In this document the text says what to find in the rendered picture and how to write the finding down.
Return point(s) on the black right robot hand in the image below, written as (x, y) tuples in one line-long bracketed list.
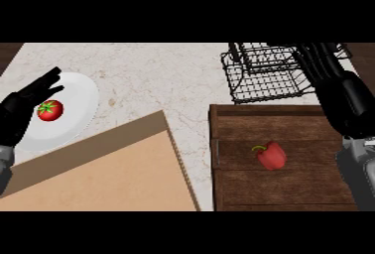
[(349, 99)]

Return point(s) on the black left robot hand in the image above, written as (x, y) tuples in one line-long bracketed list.
[(17, 105)]

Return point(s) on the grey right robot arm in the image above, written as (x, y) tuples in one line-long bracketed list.
[(359, 175)]

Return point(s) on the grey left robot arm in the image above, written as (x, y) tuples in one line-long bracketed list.
[(5, 168)]

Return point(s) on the red bell pepper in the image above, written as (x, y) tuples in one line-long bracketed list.
[(272, 155)]

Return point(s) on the dark brown wooden tray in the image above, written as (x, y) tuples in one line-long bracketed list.
[(278, 165)]

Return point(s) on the red tomato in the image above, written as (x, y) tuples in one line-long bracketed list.
[(51, 110)]

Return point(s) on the white oval plate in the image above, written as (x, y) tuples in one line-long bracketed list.
[(64, 114)]

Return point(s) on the pale wooden cabinet door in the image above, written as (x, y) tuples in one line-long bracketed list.
[(102, 172)]

